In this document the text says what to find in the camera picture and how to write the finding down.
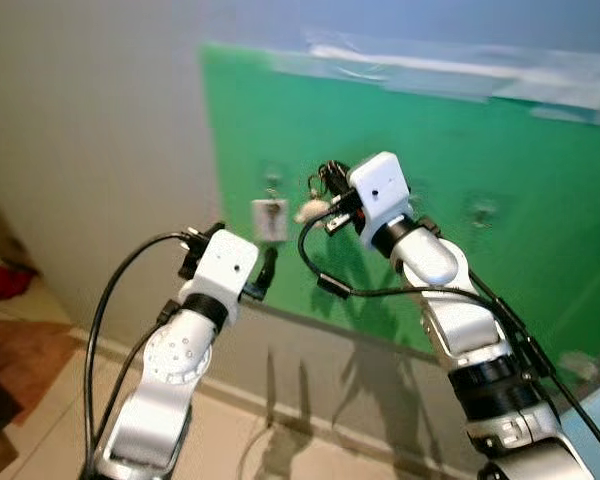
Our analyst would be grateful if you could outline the keys with white fluffy keychain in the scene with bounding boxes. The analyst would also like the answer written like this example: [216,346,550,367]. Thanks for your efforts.
[294,172,333,224]

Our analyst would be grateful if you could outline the long clear tape strip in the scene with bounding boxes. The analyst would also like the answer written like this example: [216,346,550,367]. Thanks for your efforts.
[270,30,600,126]

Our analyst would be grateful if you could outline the brown floor mat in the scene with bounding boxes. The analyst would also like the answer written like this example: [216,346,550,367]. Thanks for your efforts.
[0,318,76,480]

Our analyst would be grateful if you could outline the clear tape piece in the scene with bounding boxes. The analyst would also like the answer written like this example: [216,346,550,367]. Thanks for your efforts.
[562,350,599,383]

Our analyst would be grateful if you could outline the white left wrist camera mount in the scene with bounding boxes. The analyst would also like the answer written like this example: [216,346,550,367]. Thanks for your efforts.
[183,230,261,316]

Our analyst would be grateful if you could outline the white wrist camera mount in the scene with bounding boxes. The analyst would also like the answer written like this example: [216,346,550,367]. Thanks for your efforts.
[346,152,413,251]
[183,230,261,316]

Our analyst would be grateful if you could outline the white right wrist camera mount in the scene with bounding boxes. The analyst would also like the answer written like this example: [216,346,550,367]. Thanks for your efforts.
[346,152,413,251]

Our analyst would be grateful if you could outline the clear adhesive wall hook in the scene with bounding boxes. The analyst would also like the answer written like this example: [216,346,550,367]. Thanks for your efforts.
[465,192,501,231]
[258,162,286,201]

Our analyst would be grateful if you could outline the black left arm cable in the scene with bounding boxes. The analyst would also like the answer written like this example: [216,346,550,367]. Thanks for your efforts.
[83,232,193,476]

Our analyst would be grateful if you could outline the green wall board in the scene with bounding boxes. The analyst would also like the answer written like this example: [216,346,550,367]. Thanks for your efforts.
[200,40,600,386]

